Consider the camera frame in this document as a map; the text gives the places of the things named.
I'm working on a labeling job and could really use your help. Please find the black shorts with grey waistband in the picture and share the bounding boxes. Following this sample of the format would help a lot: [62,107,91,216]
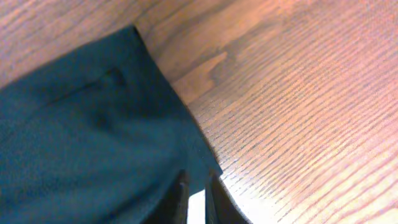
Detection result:
[1,27,221,223]

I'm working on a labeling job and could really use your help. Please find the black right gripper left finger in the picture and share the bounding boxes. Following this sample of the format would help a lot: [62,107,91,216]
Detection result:
[144,170,189,224]

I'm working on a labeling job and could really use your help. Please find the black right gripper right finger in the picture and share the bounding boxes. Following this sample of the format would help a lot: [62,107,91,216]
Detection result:
[205,173,251,224]

